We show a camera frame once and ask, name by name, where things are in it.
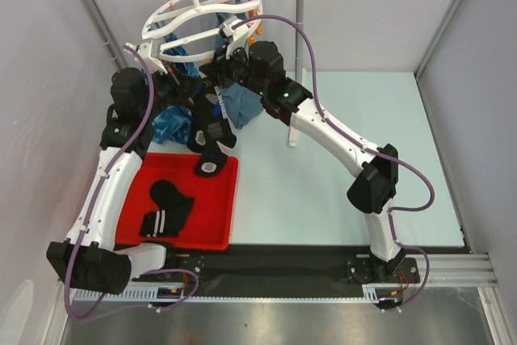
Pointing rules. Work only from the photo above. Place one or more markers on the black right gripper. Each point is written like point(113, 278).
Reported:
point(218, 69)

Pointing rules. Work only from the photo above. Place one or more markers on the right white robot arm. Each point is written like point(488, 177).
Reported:
point(260, 69)

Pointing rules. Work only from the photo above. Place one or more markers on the aluminium frame rail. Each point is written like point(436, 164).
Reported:
point(443, 271)

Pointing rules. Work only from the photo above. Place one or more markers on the teal t-shirt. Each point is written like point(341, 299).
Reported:
point(241, 105)

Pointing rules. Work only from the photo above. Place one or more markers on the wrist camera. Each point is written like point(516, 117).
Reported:
point(147, 56)
point(235, 34)

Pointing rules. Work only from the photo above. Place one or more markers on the black blue sunrise sock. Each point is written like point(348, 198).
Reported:
point(211, 134)

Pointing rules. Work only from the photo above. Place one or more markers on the white round clip hanger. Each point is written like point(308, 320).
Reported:
point(196, 25)

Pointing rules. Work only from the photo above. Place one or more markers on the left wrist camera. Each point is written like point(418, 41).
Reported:
point(147, 56)

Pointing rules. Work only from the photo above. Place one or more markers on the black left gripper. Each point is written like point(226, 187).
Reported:
point(183, 86)

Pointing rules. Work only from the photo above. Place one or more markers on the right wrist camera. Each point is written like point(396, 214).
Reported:
point(235, 34)

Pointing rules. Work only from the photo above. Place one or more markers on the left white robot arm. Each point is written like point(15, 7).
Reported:
point(87, 258)

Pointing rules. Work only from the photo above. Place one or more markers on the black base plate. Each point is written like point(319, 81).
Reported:
point(291, 272)

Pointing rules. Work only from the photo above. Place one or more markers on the black white-striped sock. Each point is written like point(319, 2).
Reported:
point(173, 211)

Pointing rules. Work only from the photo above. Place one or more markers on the blue shark-print shorts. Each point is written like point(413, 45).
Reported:
point(174, 124)

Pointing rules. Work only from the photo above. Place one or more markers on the red plastic tray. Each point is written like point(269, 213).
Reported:
point(209, 223)

